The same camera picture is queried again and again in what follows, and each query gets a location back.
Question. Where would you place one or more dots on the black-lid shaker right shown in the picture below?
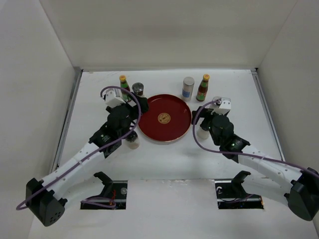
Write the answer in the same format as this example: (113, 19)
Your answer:
(203, 132)

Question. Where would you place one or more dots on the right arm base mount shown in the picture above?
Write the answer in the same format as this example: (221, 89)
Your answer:
(231, 195)

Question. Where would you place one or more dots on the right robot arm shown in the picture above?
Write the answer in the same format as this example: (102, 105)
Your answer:
(292, 185)

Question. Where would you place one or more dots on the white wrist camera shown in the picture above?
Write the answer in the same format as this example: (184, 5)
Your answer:
(114, 96)
(221, 105)

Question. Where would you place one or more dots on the left ketchup bottle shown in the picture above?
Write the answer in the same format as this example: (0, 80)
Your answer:
(124, 84)

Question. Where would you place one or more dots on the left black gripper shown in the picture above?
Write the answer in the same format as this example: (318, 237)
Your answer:
(134, 110)

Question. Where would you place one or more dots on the silver-lid spice shaker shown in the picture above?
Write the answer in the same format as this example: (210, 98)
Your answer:
(138, 89)

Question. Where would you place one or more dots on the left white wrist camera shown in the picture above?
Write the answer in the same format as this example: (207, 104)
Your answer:
(114, 96)

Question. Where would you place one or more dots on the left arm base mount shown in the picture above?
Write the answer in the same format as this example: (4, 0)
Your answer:
(112, 197)

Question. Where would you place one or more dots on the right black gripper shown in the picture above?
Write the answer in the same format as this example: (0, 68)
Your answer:
(202, 113)

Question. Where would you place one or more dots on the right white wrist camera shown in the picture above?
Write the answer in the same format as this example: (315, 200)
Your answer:
(221, 105)

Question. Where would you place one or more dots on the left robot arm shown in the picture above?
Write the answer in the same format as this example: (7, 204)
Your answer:
(78, 179)

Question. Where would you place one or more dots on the black-lid shaker front left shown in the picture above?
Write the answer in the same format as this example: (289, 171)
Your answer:
(132, 140)

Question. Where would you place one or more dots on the tall pearl jar blue label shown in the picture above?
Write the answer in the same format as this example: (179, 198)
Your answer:
(187, 89)

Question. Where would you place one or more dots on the ketchup bottle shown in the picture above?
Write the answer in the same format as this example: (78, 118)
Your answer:
(203, 88)
(124, 84)

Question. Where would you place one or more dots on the right ketchup bottle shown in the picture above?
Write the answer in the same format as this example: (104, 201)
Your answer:
(203, 88)

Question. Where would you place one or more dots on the red round tray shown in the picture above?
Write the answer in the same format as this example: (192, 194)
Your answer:
(168, 118)

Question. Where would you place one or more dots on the black-lid shaker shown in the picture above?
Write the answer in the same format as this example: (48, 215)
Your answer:
(132, 140)
(203, 132)

